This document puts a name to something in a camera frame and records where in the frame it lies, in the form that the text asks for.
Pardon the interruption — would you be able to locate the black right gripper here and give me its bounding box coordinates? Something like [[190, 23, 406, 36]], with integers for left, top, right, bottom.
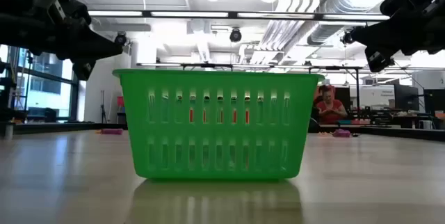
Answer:
[[351, 0, 445, 55]]

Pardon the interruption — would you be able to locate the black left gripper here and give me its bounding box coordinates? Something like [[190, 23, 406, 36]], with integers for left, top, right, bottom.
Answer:
[[34, 0, 124, 61]]

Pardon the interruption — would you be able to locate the black ceiling spotlight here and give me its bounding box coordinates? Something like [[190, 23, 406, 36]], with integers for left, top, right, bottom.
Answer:
[[229, 27, 243, 43], [340, 29, 356, 46], [113, 31, 128, 47]]

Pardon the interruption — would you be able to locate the thin black tripod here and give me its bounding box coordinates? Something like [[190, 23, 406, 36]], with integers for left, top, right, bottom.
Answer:
[[99, 90, 108, 125]]

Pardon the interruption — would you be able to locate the black computer monitor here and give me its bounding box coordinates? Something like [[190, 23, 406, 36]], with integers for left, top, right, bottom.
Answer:
[[423, 88, 445, 115], [393, 83, 421, 112]]

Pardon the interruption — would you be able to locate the large office window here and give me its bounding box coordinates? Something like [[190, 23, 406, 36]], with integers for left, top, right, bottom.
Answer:
[[0, 45, 80, 122]]

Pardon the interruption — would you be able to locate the cluttered office desk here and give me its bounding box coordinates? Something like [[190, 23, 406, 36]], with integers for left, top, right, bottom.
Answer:
[[347, 111, 445, 130]]

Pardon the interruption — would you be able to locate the dark office chair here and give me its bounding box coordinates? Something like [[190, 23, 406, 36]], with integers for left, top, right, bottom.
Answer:
[[43, 107, 58, 123]]

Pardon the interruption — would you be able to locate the person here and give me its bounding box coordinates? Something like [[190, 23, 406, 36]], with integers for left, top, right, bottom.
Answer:
[[314, 84, 348, 125]]

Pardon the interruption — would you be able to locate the long ceiling light strip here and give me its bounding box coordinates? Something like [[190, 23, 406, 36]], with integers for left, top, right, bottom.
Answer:
[[86, 9, 391, 22]]

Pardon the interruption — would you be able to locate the green plastic basket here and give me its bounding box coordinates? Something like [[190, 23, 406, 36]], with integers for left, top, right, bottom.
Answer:
[[111, 67, 326, 181]]

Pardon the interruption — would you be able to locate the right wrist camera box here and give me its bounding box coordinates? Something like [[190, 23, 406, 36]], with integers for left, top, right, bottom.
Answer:
[[364, 45, 396, 74]]

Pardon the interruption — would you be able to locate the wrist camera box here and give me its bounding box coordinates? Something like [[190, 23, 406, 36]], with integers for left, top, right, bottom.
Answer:
[[72, 59, 97, 81], [364, 45, 396, 74]]

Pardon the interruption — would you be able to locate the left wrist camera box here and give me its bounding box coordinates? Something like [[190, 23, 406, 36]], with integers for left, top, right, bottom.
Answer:
[[72, 59, 97, 81]]

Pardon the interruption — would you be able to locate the silver air duct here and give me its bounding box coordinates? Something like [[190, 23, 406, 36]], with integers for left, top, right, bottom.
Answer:
[[307, 0, 394, 47]]

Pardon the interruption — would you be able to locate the black aluminium table frame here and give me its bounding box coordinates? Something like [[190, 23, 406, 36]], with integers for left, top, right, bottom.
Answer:
[[0, 122, 445, 142]]

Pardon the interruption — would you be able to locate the grey cylinder post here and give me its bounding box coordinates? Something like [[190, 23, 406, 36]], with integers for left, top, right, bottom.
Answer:
[[3, 122, 15, 140]]

